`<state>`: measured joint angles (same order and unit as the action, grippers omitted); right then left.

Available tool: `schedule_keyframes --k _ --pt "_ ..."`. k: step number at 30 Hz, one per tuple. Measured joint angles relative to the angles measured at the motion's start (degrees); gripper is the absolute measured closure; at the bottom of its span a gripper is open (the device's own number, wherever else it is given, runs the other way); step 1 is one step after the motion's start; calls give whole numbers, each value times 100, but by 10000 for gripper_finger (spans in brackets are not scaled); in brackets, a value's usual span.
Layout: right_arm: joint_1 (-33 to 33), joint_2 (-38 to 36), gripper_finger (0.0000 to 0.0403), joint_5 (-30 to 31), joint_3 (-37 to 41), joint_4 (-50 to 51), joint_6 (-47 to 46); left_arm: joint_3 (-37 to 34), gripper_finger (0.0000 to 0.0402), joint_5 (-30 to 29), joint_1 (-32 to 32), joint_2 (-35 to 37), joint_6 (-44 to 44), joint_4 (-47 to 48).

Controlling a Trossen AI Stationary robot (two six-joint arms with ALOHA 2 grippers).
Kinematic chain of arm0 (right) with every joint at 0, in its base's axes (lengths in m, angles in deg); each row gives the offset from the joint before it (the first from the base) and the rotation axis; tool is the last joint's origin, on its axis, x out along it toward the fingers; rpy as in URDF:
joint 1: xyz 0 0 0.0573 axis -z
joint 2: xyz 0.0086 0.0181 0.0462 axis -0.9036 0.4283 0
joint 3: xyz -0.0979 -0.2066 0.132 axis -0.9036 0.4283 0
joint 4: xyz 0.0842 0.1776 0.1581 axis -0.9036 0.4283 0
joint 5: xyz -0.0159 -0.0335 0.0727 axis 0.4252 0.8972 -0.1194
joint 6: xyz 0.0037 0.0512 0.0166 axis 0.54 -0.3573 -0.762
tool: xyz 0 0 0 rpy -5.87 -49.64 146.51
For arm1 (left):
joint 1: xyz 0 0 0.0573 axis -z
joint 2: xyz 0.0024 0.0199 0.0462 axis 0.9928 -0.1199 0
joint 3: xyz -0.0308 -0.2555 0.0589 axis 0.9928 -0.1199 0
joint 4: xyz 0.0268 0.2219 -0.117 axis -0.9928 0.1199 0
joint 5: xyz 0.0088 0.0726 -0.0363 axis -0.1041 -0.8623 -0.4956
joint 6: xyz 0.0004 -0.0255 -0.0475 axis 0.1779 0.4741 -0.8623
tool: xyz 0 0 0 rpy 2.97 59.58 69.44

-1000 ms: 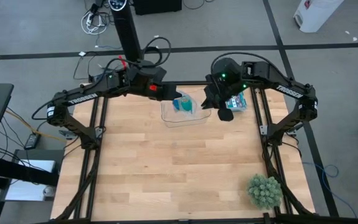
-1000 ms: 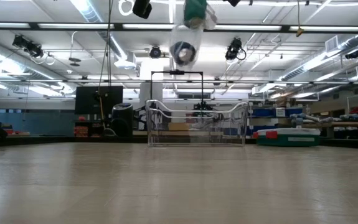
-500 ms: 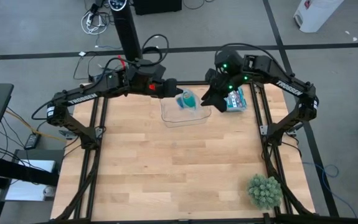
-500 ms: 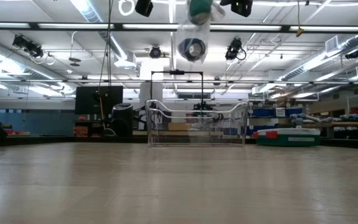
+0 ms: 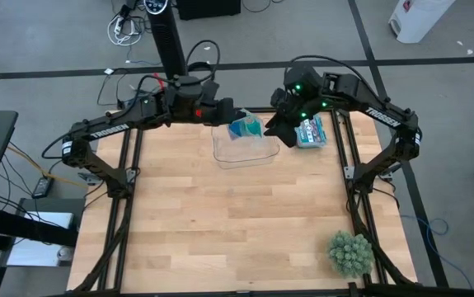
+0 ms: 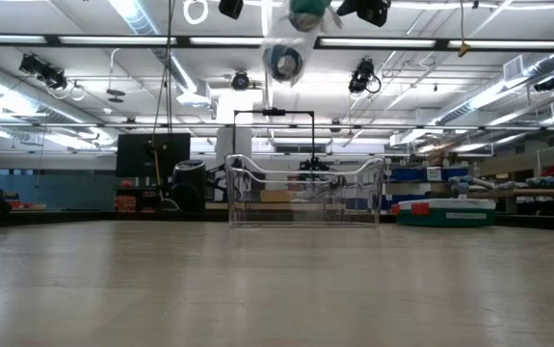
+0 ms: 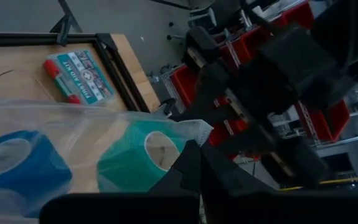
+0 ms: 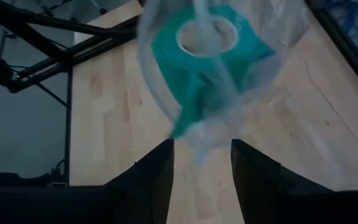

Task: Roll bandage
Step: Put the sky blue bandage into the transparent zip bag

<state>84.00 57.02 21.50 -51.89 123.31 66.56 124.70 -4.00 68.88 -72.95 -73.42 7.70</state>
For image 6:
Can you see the black ceiling camera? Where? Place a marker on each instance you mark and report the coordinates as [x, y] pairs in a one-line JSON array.
[[47, 74], [363, 76], [545, 85], [240, 81]]

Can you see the orange storage boxes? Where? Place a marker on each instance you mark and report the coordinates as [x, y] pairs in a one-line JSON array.
[[124, 203]]

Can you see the black aluminium frame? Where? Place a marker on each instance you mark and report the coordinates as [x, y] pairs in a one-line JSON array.
[[88, 217]]

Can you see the black rounded chair back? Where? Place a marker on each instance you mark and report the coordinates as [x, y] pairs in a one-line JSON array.
[[189, 188]]

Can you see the clear plastic bag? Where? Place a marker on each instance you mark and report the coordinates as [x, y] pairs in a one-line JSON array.
[[305, 41]]

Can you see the wooden workbench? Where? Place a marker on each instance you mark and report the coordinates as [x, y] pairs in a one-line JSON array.
[[546, 193]]

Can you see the yellow hanging plug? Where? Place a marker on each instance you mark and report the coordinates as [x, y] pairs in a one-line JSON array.
[[463, 49]]

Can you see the black monitor screen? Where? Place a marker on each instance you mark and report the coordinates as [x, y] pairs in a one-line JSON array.
[[137, 154]]

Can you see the silver ventilation duct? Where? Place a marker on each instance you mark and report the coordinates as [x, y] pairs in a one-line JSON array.
[[498, 91]]

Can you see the teal elastic bandage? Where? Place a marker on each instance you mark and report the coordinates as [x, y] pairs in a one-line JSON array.
[[308, 12]]

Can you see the blue bandage roll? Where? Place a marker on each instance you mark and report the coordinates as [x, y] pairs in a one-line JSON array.
[[283, 62]]

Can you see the white ceiling vent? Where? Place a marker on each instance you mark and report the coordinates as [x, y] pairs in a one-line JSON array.
[[513, 69]]

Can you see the clear plastic bin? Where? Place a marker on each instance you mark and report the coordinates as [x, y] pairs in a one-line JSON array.
[[305, 214]]

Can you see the overhead light bar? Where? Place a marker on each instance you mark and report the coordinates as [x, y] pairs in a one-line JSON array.
[[113, 41]]

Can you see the black background station frame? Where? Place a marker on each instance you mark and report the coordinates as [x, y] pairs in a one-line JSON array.
[[274, 112]]

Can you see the blue storage bins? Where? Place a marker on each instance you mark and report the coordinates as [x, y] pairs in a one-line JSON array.
[[455, 173]]

